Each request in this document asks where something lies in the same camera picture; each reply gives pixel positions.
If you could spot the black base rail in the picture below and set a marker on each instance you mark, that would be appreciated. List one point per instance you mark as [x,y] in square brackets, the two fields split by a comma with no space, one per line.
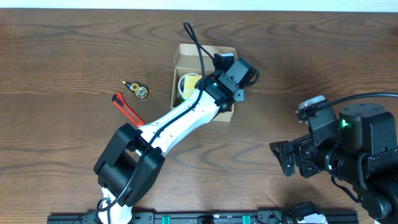
[306,212]

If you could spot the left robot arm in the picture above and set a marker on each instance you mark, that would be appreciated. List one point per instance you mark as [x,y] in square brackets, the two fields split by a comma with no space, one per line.
[133,158]

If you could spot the red utility knife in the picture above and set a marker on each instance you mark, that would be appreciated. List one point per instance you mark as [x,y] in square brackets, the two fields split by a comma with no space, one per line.
[120,103]

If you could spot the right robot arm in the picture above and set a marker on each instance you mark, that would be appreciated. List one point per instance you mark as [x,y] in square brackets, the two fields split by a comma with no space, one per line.
[358,145]

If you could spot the yellow sticky note pad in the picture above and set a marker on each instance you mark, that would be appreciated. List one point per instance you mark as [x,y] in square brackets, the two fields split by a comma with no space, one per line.
[189,85]

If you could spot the correction tape dispenser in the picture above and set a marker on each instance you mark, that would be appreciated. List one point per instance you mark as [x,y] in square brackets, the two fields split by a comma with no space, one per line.
[141,91]

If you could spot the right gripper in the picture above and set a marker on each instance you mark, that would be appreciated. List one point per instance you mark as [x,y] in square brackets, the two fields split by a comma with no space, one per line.
[303,148]

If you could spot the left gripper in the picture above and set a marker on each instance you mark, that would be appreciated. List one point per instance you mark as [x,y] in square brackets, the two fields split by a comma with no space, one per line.
[240,95]

